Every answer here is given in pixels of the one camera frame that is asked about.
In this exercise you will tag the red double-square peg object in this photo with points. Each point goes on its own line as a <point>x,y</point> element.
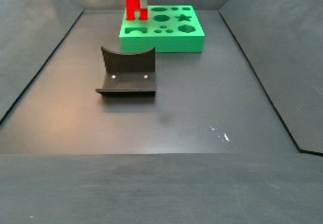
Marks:
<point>133,6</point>

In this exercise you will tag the green shape-sorter block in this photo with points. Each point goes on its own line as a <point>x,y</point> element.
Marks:
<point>172,30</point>

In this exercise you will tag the black curved holder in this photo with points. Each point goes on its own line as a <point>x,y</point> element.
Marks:
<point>130,73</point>

